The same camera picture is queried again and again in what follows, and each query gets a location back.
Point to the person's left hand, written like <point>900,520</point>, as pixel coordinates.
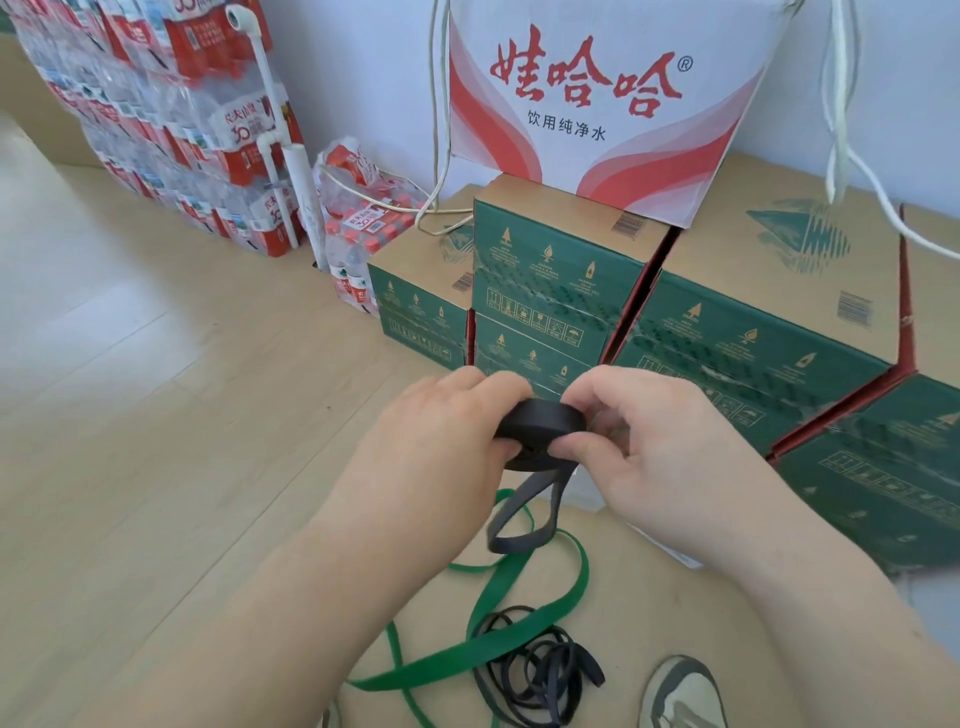
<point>427,457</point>

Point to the person's right hand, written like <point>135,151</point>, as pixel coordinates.
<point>667,457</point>

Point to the person's right thumb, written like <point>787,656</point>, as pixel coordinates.
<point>589,448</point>

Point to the person's left thumb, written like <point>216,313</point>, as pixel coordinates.
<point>506,450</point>

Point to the person's left forearm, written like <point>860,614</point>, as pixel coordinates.
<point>255,637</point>

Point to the person's right forearm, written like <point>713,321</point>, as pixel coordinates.
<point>840,630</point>

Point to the green and brown cardboard box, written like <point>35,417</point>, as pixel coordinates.
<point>525,356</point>
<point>420,300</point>
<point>765,315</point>
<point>934,300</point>
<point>559,262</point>
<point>885,480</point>

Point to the grey and white shoe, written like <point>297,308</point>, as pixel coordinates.
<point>684,697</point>

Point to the red-capped water bottle pack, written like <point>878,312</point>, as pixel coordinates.
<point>364,217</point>

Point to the white and red cardboard box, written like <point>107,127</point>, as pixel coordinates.
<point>600,97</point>

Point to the white plastic pipe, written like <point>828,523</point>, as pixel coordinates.
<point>281,150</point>

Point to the stack of water bottle packs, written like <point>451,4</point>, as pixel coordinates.
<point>150,112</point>

